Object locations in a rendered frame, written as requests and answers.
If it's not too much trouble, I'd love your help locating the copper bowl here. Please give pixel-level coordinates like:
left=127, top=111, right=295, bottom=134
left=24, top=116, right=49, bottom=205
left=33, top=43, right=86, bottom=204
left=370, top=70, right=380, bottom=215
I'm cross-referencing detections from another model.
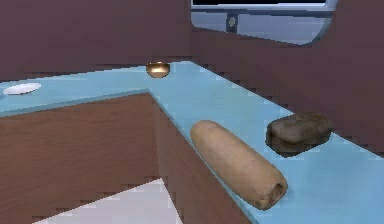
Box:
left=145, top=61, right=171, bottom=79

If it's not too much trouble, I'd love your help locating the long tan bread loaf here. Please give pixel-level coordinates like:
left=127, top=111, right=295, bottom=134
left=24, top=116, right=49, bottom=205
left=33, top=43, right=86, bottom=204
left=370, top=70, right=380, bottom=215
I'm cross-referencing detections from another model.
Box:
left=189, top=120, right=289, bottom=211

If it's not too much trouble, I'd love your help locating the brown cabinet with blue worktop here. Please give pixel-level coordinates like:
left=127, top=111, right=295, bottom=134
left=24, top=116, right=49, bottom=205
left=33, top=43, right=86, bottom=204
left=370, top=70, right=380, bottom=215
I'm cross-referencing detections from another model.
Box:
left=0, top=60, right=384, bottom=224

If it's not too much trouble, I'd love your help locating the dark brown bread loaf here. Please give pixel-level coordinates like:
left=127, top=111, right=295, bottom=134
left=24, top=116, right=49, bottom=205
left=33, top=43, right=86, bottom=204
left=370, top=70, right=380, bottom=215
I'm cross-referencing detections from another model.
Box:
left=265, top=112, right=335, bottom=158

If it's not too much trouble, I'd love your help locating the grey framed window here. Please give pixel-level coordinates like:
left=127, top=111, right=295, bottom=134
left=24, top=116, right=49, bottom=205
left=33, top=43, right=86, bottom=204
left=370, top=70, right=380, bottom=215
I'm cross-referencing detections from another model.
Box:
left=190, top=0, right=339, bottom=46

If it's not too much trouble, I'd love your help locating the white plate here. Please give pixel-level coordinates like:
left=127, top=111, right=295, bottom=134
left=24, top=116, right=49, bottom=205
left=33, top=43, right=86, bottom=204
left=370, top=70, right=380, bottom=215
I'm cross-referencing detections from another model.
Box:
left=2, top=82, right=42, bottom=96

